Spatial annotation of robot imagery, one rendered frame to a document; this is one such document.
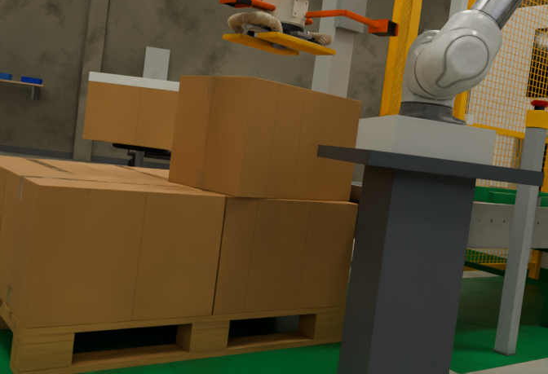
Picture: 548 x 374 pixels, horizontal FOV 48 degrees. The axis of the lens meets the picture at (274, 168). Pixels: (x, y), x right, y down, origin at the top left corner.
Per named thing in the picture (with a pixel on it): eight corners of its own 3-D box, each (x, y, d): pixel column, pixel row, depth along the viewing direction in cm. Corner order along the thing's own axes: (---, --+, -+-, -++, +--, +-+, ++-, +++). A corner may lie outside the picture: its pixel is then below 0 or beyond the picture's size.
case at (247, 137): (278, 187, 272) (289, 98, 271) (349, 201, 244) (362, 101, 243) (167, 181, 230) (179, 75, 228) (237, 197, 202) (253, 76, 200)
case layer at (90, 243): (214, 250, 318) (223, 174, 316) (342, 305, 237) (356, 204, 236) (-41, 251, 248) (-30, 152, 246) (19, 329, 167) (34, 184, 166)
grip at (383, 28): (379, 37, 246) (381, 24, 246) (397, 36, 240) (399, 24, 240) (367, 33, 240) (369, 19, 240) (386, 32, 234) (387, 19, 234)
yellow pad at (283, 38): (315, 55, 246) (317, 42, 245) (336, 55, 239) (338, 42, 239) (256, 37, 221) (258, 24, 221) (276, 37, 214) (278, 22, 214)
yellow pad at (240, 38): (281, 55, 259) (283, 44, 259) (299, 55, 252) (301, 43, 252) (222, 39, 234) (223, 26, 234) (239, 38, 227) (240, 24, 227)
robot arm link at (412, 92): (444, 112, 192) (454, 41, 191) (464, 107, 174) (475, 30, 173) (394, 104, 191) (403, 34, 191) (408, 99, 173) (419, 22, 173)
